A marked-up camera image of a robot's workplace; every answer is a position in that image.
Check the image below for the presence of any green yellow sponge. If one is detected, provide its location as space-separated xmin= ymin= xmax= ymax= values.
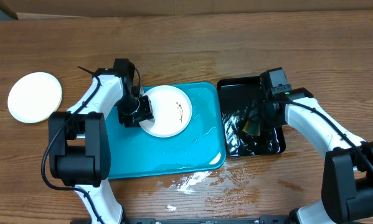
xmin=242 ymin=120 xmax=261 ymax=136

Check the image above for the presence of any white plate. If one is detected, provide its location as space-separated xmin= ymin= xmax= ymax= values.
xmin=139 ymin=85 xmax=192 ymax=138
xmin=7 ymin=72 xmax=62 ymax=123

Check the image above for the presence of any yellow green rimmed plate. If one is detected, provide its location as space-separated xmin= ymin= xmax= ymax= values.
xmin=33 ymin=90 xmax=63 ymax=123

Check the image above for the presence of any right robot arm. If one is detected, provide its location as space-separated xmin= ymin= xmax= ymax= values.
xmin=248 ymin=88 xmax=373 ymax=223

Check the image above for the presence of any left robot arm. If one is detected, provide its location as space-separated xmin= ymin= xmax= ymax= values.
xmin=40 ymin=62 xmax=153 ymax=223

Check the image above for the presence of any black rectangular tray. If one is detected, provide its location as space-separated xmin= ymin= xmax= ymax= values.
xmin=217 ymin=76 xmax=286 ymax=157

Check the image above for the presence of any teal plastic tray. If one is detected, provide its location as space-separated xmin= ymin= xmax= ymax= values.
xmin=105 ymin=82 xmax=226 ymax=179

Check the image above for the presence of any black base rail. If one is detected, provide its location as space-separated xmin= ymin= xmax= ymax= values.
xmin=120 ymin=215 xmax=293 ymax=224

